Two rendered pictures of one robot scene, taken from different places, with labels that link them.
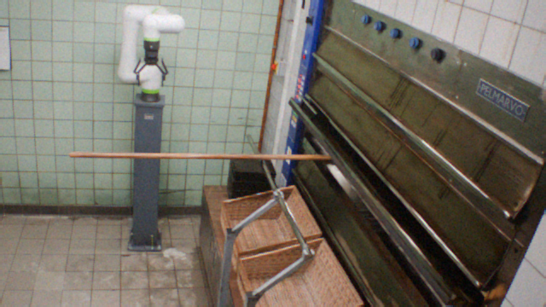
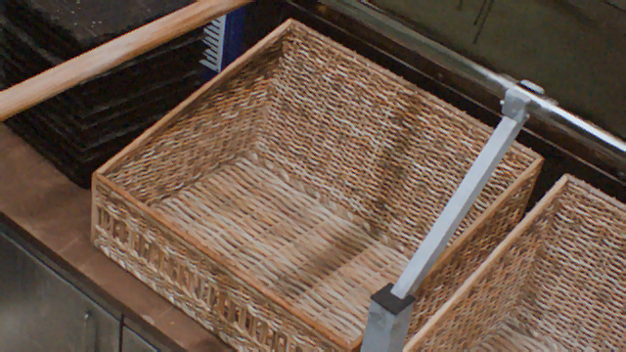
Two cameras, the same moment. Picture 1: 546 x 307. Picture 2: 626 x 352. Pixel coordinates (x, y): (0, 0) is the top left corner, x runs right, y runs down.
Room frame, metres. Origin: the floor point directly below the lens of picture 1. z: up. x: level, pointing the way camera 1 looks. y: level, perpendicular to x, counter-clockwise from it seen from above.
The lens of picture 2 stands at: (1.12, 0.98, 2.04)
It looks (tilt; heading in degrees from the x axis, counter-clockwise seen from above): 37 degrees down; 324
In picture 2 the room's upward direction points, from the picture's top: 9 degrees clockwise
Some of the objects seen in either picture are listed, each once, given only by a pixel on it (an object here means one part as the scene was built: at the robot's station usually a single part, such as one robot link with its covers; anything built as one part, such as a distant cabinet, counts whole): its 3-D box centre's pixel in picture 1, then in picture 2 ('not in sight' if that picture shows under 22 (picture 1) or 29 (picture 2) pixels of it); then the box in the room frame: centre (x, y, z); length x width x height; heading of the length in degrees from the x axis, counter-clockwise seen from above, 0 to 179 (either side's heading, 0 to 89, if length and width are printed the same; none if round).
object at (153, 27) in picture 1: (153, 26); not in sight; (2.61, 0.75, 1.80); 0.13 x 0.11 x 0.14; 120
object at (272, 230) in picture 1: (267, 226); (312, 201); (2.50, -0.05, 0.72); 0.56 x 0.49 x 0.28; 18
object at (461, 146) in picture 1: (392, 91); not in sight; (2.04, -0.48, 1.80); 1.79 x 0.11 x 0.19; 18
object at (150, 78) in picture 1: (149, 77); not in sight; (3.08, 0.89, 1.36); 0.16 x 0.13 x 0.19; 119
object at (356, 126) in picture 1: (379, 145); not in sight; (2.04, -0.48, 1.54); 1.79 x 0.11 x 0.19; 18
